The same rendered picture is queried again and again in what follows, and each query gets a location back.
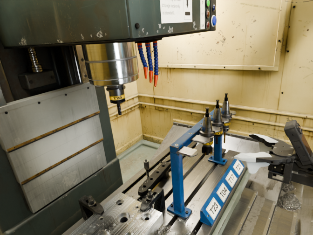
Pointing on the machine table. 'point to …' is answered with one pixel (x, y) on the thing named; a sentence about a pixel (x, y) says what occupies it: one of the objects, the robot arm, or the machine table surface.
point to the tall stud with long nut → (146, 167)
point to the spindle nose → (111, 63)
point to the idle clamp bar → (160, 173)
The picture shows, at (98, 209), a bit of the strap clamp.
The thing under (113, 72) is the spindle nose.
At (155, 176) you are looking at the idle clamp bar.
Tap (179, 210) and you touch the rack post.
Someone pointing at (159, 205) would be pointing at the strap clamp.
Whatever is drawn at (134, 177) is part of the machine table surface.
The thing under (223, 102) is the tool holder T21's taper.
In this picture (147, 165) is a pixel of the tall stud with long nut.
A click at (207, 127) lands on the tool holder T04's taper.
